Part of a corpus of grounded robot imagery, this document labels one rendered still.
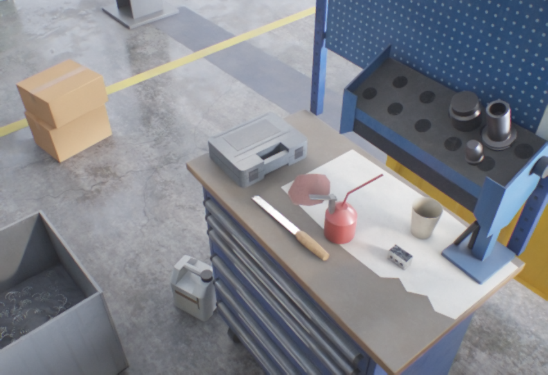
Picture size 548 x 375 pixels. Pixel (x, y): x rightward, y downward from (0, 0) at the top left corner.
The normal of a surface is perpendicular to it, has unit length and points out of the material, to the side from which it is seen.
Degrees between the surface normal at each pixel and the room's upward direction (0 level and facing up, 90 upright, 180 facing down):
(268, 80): 0
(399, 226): 0
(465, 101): 28
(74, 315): 90
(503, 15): 90
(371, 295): 0
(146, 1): 90
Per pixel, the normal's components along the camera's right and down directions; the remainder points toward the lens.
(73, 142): 0.75, 0.44
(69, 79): 0.00, -0.76
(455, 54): -0.80, 0.40
